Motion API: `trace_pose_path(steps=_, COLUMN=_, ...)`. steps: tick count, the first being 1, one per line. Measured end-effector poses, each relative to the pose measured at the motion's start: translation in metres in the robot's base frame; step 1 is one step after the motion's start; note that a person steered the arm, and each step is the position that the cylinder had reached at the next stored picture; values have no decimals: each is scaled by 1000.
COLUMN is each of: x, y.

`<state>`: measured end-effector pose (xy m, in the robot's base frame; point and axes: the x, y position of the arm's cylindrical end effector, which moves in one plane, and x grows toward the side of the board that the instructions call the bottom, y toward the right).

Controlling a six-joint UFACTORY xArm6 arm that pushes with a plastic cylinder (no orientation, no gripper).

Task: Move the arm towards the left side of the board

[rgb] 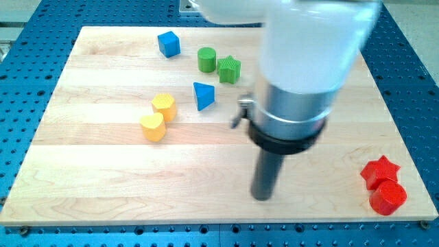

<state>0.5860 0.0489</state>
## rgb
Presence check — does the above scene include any blue triangular prism block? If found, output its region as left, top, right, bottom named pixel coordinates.
left=193, top=82, right=215, bottom=111

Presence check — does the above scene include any blue cube block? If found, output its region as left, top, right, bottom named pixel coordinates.
left=157, top=31, right=181, bottom=58

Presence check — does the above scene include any red cylinder block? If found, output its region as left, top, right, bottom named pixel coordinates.
left=369, top=180, right=407, bottom=215

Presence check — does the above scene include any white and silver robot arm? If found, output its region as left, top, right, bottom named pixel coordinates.
left=195, top=0, right=381, bottom=141

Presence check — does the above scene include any grey metal mounting plate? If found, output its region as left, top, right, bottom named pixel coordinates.
left=178, top=0, right=200, bottom=16

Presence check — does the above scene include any light wooden board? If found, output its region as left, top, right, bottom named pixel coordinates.
left=1, top=27, right=438, bottom=226

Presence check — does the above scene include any yellow heart block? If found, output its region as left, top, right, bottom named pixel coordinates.
left=140, top=113, right=166, bottom=142

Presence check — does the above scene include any green star block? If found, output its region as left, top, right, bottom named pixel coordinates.
left=217, top=56, right=241, bottom=84

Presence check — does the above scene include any red star block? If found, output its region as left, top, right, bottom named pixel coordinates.
left=360, top=155, right=401, bottom=191

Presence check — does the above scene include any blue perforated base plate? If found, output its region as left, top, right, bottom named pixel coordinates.
left=1, top=1, right=438, bottom=246

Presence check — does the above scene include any yellow hexagon block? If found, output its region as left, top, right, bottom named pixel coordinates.
left=152, top=93, right=177, bottom=122

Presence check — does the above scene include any green cylinder block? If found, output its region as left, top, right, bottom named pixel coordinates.
left=198, top=47, right=217, bottom=73

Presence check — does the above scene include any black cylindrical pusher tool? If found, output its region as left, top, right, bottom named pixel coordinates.
left=248, top=120, right=327, bottom=201

